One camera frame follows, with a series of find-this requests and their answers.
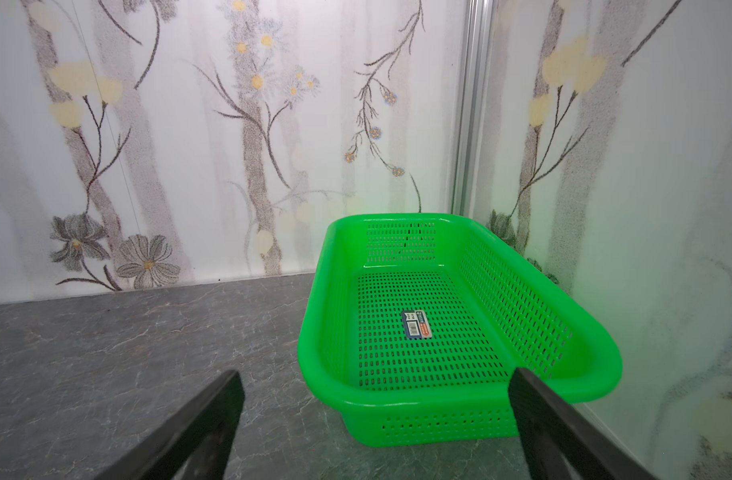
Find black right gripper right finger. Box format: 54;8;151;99
508;368;653;479

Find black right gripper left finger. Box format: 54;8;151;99
98;370;245;479

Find green plastic basket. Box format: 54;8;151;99
298;213;623;447

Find small label in basket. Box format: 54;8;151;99
401;309;433;340

